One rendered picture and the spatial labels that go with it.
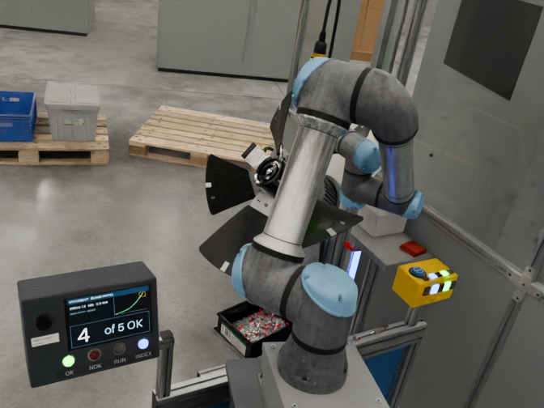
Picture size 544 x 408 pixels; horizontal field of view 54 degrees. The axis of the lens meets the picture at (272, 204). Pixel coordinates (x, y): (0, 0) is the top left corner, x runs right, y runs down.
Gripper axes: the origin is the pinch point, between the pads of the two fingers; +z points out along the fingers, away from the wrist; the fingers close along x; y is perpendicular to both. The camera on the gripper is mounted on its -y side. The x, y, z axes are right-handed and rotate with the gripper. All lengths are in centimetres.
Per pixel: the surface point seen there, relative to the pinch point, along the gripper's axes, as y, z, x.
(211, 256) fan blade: 51, 1, -25
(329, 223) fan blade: 27.4, -23.6, 0.0
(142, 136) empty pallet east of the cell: 133, 294, 35
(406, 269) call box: 40, -37, 23
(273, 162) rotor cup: 22.5, 8.5, -2.9
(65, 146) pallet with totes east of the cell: 133, 280, -30
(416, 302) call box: 46, -44, 22
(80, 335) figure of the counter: 30, -45, -73
